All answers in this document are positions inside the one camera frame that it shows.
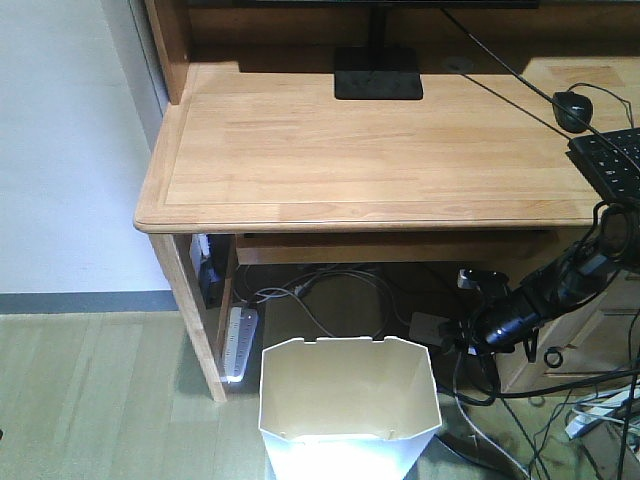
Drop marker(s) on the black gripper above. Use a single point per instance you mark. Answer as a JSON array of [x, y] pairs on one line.
[[505, 322]]

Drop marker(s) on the white plastic trash bin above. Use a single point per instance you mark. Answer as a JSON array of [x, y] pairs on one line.
[[346, 408]]

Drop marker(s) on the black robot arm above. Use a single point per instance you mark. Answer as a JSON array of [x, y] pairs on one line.
[[573, 279]]

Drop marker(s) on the wooden drawer cabinet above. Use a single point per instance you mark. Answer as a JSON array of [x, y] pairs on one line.
[[589, 341]]

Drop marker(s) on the white power strip under desk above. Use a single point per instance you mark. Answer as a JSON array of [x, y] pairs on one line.
[[449, 335]]

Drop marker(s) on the white power strip right floor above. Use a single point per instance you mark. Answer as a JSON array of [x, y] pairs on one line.
[[592, 410]]

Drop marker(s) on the black keyboard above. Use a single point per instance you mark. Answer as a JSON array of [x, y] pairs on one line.
[[609, 162]]

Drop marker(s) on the black computer mouse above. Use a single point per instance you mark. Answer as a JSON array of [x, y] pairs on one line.
[[573, 112]]

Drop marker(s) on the white power strip left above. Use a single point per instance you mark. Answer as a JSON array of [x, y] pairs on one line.
[[240, 333]]

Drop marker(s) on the black monitor with stand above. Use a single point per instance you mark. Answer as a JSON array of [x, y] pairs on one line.
[[376, 71]]

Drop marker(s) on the light wooden desk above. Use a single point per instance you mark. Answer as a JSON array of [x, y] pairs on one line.
[[255, 145]]

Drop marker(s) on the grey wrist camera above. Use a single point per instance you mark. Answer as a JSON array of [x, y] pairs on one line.
[[469, 279]]

